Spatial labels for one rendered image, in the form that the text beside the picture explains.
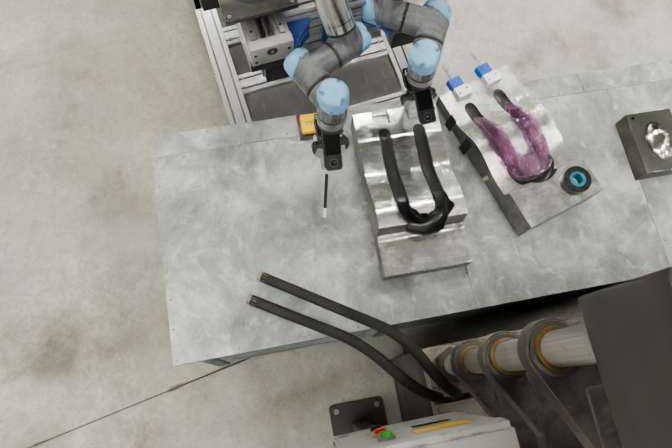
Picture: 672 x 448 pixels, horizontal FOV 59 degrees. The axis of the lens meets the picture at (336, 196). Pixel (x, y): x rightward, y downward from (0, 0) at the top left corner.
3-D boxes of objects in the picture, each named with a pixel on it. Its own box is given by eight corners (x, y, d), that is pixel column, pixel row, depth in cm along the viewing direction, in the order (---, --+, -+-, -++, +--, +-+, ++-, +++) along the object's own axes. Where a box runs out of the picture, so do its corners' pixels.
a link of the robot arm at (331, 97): (334, 68, 140) (357, 93, 138) (332, 90, 150) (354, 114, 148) (308, 86, 138) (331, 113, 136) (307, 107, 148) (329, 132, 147)
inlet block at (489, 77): (462, 60, 197) (467, 51, 192) (475, 54, 198) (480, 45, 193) (483, 92, 193) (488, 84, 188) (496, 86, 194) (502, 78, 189)
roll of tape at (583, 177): (563, 166, 178) (568, 162, 175) (588, 175, 177) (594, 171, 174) (556, 189, 176) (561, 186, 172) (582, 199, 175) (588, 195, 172)
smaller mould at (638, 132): (614, 124, 195) (625, 114, 189) (657, 117, 197) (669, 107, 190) (635, 180, 190) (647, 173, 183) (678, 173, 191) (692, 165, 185)
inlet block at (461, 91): (435, 73, 195) (438, 64, 190) (448, 67, 196) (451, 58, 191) (455, 105, 192) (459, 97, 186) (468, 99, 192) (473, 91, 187)
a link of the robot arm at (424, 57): (446, 39, 143) (437, 72, 142) (441, 56, 154) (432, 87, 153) (414, 31, 144) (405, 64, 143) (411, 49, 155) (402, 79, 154)
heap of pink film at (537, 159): (467, 121, 187) (474, 110, 179) (514, 98, 190) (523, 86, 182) (512, 191, 180) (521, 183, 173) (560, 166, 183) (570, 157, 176)
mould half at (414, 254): (350, 127, 190) (353, 108, 178) (428, 115, 193) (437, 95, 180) (382, 280, 176) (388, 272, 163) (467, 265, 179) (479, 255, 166)
